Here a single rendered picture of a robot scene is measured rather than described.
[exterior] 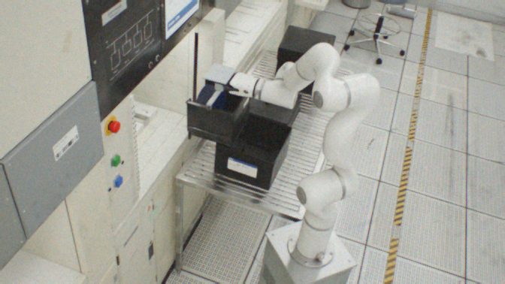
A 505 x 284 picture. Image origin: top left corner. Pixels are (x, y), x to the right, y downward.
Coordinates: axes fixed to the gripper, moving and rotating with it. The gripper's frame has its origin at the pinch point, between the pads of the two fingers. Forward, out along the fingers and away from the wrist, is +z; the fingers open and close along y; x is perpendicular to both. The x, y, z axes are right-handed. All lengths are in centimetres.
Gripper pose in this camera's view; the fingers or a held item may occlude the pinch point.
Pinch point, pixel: (220, 77)
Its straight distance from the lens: 198.4
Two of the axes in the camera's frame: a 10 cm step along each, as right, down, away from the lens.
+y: 3.3, -5.9, 7.4
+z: -9.4, -2.9, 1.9
